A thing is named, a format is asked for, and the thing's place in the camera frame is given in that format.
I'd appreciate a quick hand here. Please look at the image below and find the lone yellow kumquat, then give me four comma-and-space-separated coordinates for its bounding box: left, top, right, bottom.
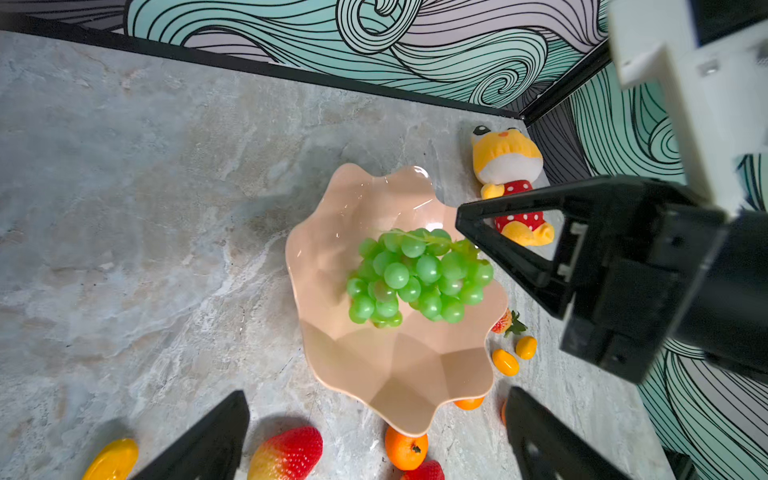
82, 439, 139, 480

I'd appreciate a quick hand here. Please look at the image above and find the orange mandarin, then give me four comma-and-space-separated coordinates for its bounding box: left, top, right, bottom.
500, 400, 508, 428
385, 426, 429, 471
454, 397, 485, 411

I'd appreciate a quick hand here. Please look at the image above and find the orange mandarin centre right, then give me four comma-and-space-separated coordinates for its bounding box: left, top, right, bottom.
454, 397, 485, 411

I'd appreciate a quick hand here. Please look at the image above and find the yellow kumquat right pair inner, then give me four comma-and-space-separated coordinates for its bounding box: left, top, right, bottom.
492, 349, 520, 377

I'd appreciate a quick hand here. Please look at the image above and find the green grape bunch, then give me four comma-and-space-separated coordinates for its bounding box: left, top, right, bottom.
346, 228, 494, 328

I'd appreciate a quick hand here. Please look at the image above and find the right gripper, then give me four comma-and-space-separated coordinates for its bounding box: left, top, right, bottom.
456, 177, 767, 383

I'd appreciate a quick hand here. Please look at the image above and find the pink scalloped fruit bowl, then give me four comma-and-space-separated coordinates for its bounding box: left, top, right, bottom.
286, 163, 508, 437

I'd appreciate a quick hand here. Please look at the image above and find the orange mandarin lower left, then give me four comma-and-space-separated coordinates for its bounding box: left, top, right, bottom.
500, 400, 508, 428

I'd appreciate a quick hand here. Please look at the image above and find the yellow kumquat right pair outer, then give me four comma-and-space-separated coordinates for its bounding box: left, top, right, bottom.
515, 336, 538, 360

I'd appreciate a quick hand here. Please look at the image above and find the strawberry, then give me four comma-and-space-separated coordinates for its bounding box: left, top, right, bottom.
247, 426, 323, 480
401, 460, 445, 480
491, 308, 528, 337

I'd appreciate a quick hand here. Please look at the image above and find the orange mandarin upper centre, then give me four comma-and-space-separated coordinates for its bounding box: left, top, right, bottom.
385, 426, 429, 471

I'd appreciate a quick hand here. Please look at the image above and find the yellow kumquat pair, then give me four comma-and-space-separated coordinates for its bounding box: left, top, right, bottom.
515, 336, 538, 360
492, 349, 520, 377

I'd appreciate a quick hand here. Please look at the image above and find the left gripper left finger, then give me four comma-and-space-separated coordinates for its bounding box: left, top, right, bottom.
134, 390, 250, 480

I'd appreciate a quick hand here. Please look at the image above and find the yellow chick plush toy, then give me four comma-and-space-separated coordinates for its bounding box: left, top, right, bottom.
471, 125, 555, 247

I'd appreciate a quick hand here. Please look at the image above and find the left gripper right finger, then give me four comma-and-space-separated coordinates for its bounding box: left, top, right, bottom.
505, 386, 627, 479

